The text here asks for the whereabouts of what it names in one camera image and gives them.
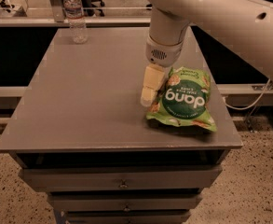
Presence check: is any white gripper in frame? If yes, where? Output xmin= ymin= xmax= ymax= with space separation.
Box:
xmin=141 ymin=35 xmax=183 ymax=107

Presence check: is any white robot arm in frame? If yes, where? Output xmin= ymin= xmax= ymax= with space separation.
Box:
xmin=146 ymin=0 xmax=273 ymax=81

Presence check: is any green rice chip bag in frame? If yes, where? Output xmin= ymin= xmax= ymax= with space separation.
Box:
xmin=146 ymin=66 xmax=217 ymax=132

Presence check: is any grey drawer cabinet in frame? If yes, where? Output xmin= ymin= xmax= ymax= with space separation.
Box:
xmin=0 ymin=26 xmax=243 ymax=224

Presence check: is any clear plastic water bottle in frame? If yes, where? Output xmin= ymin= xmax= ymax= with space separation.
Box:
xmin=63 ymin=0 xmax=88 ymax=44

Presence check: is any black office chair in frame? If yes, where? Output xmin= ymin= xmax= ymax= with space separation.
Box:
xmin=60 ymin=0 xmax=106 ymax=18

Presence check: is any top grey drawer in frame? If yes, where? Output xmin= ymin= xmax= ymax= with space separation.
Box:
xmin=19 ymin=165 xmax=222 ymax=192

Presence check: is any grey drawer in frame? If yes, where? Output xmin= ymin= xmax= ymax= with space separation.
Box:
xmin=48 ymin=193 xmax=202 ymax=212
xmin=66 ymin=210 xmax=190 ymax=224
xmin=19 ymin=165 xmax=222 ymax=192

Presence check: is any middle grey drawer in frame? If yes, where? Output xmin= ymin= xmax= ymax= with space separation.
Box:
xmin=48 ymin=193 xmax=202 ymax=212

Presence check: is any bottom grey drawer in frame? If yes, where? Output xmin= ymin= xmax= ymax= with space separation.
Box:
xmin=66 ymin=210 xmax=190 ymax=224

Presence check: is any metal window rail frame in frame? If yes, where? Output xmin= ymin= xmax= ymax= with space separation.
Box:
xmin=0 ymin=0 xmax=273 ymax=28

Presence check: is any white cable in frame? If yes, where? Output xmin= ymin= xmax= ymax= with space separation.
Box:
xmin=223 ymin=77 xmax=273 ymax=112

